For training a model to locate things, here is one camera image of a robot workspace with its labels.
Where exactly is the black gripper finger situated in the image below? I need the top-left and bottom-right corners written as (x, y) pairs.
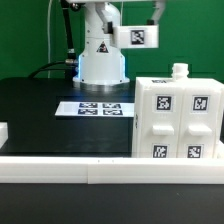
top-left (147, 1), bottom-right (166, 25)
top-left (96, 3), bottom-right (113, 34)

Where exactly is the white cabinet top block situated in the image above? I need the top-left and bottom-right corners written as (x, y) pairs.
top-left (111, 25), bottom-right (159, 49)

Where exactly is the white cabinet body box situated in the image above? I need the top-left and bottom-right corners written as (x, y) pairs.
top-left (132, 63), bottom-right (224, 158)

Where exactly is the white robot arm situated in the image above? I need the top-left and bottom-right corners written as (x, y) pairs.
top-left (63, 0), bottom-right (166, 91)

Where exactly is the black cable bundle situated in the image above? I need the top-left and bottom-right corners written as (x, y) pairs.
top-left (27, 0), bottom-right (81, 80)

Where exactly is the white cable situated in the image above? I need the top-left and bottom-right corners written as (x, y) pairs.
top-left (47, 0), bottom-right (55, 79)

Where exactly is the white marker base plate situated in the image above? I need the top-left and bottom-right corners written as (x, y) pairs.
top-left (55, 101), bottom-right (134, 117)

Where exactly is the white U-shaped fence frame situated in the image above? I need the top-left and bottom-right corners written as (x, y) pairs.
top-left (0, 122), bottom-right (224, 185)

